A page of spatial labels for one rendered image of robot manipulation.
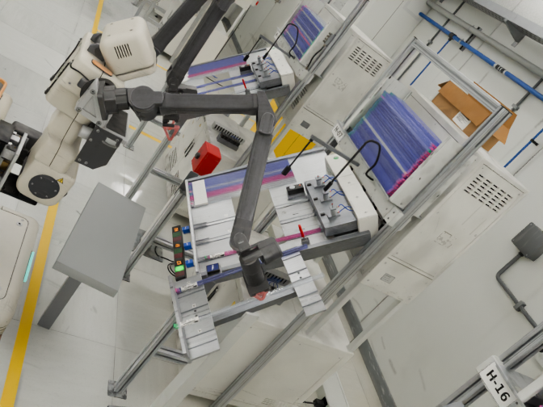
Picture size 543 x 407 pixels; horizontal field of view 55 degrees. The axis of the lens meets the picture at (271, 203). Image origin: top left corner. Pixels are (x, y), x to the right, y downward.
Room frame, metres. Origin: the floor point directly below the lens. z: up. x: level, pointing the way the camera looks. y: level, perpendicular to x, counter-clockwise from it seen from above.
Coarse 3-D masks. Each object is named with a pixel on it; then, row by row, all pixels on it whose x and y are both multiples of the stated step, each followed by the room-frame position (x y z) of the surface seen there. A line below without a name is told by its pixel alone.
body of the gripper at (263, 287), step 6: (246, 276) 1.36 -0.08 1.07; (252, 276) 1.36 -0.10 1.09; (258, 276) 1.37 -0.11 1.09; (264, 276) 1.42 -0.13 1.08; (246, 282) 1.39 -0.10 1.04; (252, 282) 1.37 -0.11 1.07; (258, 282) 1.38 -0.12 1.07; (264, 282) 1.40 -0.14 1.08; (252, 288) 1.37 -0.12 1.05; (258, 288) 1.37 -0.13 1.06; (264, 288) 1.38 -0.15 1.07; (252, 294) 1.36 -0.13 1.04
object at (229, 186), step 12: (276, 168) 2.40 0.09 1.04; (204, 180) 2.31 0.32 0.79; (216, 180) 2.31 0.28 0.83; (228, 180) 2.31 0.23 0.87; (240, 180) 2.31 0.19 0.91; (264, 180) 2.31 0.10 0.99; (276, 180) 2.31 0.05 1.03; (288, 180) 2.31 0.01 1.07; (192, 192) 2.22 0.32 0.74; (204, 192) 2.22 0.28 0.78; (216, 192) 2.22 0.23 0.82; (228, 192) 2.22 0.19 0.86; (240, 192) 2.22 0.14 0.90; (192, 204) 2.14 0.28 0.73; (204, 204) 2.15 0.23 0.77
